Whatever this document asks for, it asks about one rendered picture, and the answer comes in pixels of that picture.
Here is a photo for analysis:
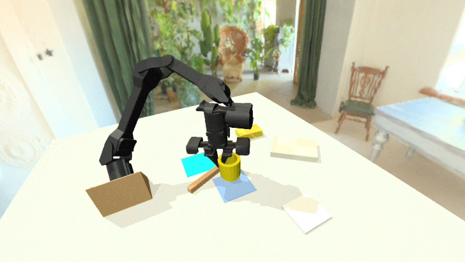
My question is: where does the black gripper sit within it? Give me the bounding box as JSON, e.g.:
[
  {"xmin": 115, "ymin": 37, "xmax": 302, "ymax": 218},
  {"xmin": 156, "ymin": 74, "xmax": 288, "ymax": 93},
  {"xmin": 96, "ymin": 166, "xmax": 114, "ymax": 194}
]
[{"xmin": 186, "ymin": 125, "xmax": 250, "ymax": 168}]

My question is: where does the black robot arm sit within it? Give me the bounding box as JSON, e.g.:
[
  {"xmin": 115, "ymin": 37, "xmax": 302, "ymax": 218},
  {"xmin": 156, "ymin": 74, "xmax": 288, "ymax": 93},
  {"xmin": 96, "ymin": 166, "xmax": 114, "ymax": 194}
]
[{"xmin": 99, "ymin": 54, "xmax": 254, "ymax": 181}]

